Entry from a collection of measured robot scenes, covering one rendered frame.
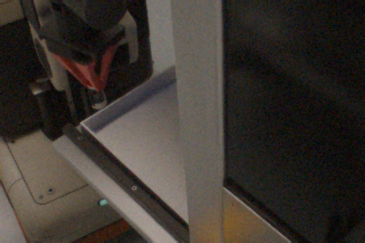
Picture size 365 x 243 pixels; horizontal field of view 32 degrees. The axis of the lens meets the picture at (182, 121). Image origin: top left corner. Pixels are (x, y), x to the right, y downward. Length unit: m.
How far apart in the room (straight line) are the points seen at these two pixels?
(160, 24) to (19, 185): 1.16
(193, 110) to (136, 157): 0.51
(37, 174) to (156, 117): 0.81
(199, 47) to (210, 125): 0.09
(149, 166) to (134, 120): 0.12
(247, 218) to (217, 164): 0.07
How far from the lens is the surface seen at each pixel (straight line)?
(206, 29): 0.54
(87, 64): 0.83
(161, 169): 1.11
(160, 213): 1.04
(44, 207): 1.87
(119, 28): 0.84
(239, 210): 0.69
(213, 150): 0.65
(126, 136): 1.17
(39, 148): 2.01
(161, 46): 2.71
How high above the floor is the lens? 1.75
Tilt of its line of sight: 47 degrees down
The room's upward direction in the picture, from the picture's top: 5 degrees counter-clockwise
